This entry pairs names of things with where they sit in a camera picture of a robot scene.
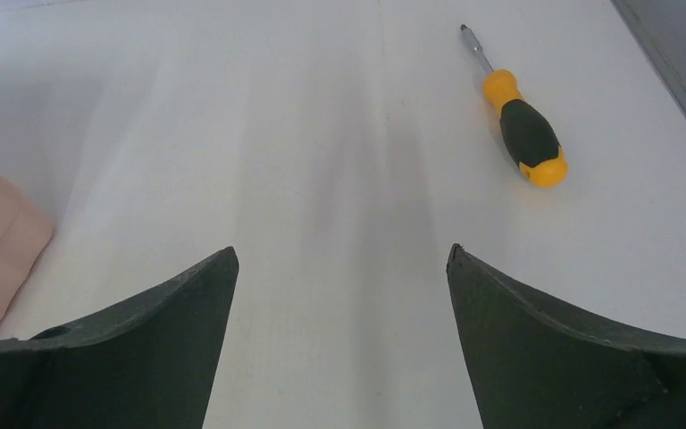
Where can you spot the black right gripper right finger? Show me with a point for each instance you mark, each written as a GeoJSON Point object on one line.
{"type": "Point", "coordinates": [536, 361]}

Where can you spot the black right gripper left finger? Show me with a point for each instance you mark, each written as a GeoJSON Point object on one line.
{"type": "Point", "coordinates": [148, 361]}

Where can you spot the yellow black handled screwdriver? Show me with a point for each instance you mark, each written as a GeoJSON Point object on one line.
{"type": "Point", "coordinates": [528, 136]}

